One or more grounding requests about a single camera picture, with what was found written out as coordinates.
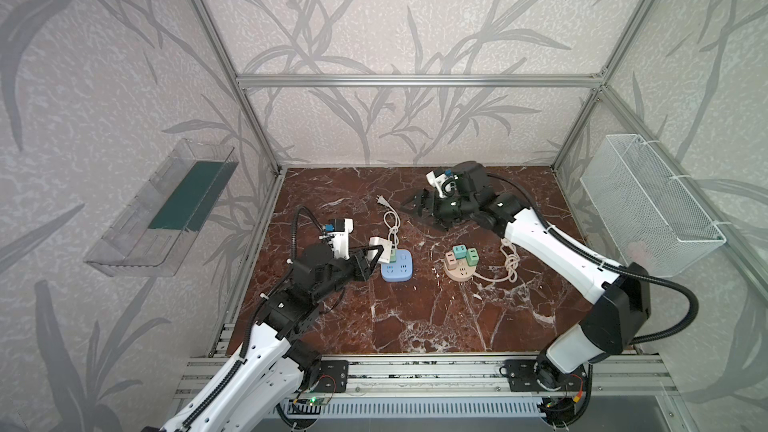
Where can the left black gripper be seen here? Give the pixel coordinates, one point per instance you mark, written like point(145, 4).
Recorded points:
point(350, 267)

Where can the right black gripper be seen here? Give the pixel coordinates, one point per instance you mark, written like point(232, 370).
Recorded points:
point(438, 204)

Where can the pink plug adapter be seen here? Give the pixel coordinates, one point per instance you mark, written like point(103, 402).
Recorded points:
point(450, 261)

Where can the white plug adapter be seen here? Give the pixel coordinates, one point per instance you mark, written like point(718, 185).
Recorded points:
point(379, 248)

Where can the teal plug adapter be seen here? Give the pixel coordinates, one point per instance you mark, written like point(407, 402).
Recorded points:
point(460, 251)

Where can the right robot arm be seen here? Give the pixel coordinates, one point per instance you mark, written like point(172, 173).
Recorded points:
point(619, 294)

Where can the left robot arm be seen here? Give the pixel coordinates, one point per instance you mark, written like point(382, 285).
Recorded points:
point(272, 362)

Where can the blue square power strip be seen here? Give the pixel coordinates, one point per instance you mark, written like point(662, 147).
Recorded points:
point(401, 270)

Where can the pink round power strip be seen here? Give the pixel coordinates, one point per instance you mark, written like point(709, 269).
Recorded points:
point(462, 272)

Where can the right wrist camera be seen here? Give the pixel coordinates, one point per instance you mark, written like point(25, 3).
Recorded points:
point(443, 182)

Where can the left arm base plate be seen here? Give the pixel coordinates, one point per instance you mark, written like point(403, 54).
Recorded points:
point(332, 377)

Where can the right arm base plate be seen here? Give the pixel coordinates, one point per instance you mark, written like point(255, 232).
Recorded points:
point(524, 375)

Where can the clear plastic wall tray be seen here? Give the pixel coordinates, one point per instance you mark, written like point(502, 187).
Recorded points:
point(157, 229)

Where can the white wire basket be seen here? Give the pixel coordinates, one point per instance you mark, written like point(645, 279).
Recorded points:
point(651, 216)

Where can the aluminium frame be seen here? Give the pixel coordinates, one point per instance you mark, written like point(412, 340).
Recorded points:
point(540, 82)

